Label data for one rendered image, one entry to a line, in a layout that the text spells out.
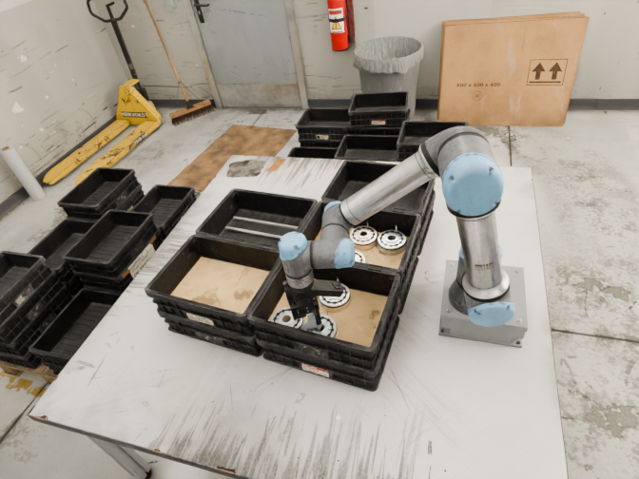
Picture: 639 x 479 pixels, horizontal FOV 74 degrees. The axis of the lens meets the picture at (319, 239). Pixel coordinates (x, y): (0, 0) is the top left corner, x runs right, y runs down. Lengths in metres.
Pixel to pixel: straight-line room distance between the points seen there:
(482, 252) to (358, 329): 0.48
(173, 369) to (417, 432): 0.82
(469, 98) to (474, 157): 3.16
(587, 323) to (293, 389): 1.66
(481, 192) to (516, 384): 0.70
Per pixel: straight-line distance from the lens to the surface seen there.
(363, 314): 1.38
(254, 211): 1.86
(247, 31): 4.57
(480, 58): 4.02
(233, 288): 1.55
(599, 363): 2.46
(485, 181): 0.91
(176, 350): 1.64
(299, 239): 1.09
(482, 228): 1.02
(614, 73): 4.43
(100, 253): 2.60
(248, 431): 1.39
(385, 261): 1.53
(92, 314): 2.62
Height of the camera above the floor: 1.92
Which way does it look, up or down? 41 degrees down
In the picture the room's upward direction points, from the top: 10 degrees counter-clockwise
